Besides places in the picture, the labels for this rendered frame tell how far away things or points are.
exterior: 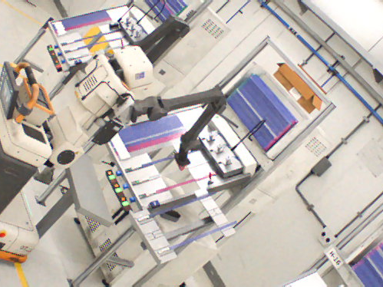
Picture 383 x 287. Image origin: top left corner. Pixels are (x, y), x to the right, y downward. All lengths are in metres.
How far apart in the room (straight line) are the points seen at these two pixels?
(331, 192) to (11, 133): 3.02
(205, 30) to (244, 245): 1.94
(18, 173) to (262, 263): 2.81
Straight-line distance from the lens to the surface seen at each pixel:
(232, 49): 5.94
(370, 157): 4.78
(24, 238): 3.05
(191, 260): 3.92
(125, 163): 3.46
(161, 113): 2.78
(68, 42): 4.47
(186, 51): 4.57
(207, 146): 3.51
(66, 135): 2.90
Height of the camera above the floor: 1.89
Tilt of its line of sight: 13 degrees down
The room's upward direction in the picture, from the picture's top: 46 degrees clockwise
